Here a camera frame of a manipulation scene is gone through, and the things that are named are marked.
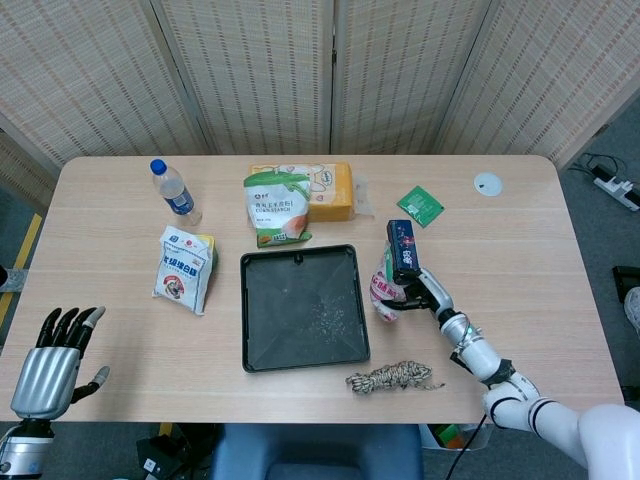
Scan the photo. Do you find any orange yellow snack package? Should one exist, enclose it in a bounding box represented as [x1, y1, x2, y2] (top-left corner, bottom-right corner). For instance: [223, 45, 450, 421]
[248, 161, 376, 223]

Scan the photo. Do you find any blue chair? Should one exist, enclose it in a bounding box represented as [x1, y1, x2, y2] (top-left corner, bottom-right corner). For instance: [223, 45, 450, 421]
[212, 423, 424, 480]

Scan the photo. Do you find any white blue sugar bag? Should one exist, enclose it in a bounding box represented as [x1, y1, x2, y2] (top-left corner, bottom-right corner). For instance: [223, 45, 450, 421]
[151, 224, 212, 317]

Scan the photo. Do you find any dark blue rectangular box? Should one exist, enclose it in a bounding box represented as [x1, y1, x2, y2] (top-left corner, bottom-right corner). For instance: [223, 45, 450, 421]
[385, 218, 422, 276]

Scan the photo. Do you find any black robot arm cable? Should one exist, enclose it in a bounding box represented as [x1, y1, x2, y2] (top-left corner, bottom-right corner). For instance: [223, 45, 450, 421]
[443, 412, 489, 480]

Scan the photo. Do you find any black floor cable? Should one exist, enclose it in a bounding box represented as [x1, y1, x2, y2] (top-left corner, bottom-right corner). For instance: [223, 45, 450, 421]
[567, 152, 621, 176]

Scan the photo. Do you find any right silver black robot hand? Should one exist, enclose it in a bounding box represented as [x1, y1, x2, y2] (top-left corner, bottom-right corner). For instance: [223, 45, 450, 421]
[377, 268, 455, 314]

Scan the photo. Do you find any white shoe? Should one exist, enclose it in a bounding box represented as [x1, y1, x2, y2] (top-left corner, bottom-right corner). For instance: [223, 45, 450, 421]
[623, 287, 640, 331]

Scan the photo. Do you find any black device under table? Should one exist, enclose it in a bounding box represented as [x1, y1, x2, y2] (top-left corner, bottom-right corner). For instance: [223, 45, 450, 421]
[135, 424, 221, 480]

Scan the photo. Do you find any white power strip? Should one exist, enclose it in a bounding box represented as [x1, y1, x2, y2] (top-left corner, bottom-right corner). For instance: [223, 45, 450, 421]
[593, 167, 640, 211]

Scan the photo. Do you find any coiled black beige rope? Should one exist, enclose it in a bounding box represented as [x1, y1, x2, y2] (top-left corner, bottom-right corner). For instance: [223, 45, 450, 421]
[344, 360, 446, 397]

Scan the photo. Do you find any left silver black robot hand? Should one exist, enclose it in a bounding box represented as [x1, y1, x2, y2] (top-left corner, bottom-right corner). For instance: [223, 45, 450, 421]
[9, 305, 111, 420]

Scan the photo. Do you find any grey shoe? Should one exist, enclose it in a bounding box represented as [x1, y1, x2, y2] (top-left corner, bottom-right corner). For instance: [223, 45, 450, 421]
[0, 267, 27, 292]

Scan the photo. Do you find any green white corn starch bag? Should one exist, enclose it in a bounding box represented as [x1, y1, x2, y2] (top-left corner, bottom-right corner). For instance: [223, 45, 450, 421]
[242, 169, 314, 250]

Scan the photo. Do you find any black floor object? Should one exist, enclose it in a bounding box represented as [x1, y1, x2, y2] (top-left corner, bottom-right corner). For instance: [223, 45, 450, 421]
[612, 265, 640, 297]

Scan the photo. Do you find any small pink white packet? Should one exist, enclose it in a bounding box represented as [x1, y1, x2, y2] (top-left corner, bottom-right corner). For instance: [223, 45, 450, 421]
[368, 239, 407, 324]

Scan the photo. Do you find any black square plastic tray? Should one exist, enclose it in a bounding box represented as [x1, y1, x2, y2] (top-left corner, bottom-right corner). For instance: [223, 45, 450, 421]
[239, 243, 372, 374]

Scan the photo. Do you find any small green sachet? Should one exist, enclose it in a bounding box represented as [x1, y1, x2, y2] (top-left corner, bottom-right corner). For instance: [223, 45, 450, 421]
[396, 185, 446, 229]

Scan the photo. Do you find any clear bottle with blue cap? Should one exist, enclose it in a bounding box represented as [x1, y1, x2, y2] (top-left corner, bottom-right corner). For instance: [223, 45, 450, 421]
[149, 158, 204, 227]

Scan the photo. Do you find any beige woven folding screen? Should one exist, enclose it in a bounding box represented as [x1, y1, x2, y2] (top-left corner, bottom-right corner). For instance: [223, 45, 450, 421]
[0, 0, 640, 201]

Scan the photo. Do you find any white round cable grommet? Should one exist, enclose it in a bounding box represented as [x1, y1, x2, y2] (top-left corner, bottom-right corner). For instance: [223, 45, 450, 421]
[473, 171, 505, 197]

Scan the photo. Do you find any bin with colourful blocks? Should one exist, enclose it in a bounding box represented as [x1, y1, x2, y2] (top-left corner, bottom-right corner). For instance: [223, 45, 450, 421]
[419, 423, 494, 451]

